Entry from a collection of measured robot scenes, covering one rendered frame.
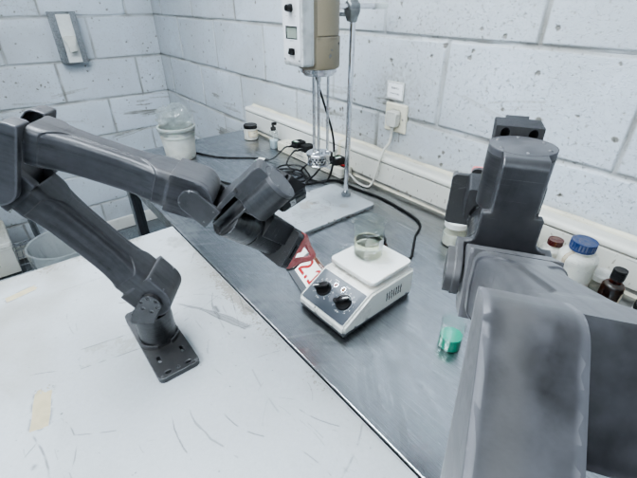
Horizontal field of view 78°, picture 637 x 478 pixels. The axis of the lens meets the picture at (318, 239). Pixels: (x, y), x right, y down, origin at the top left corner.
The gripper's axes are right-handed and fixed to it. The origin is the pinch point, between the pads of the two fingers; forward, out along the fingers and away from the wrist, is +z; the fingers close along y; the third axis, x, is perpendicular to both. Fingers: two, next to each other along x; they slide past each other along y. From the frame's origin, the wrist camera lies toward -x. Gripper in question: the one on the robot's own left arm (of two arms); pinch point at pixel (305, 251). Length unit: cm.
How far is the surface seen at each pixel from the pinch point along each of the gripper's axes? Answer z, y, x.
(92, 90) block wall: 19, 234, -5
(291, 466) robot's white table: -8.1, -24.1, 23.9
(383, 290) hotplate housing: 11.7, -11.8, -0.9
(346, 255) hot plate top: 10.2, -1.2, -2.9
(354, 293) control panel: 8.2, -8.6, 2.3
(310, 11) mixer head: -6, 28, -45
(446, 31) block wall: 24, 17, -64
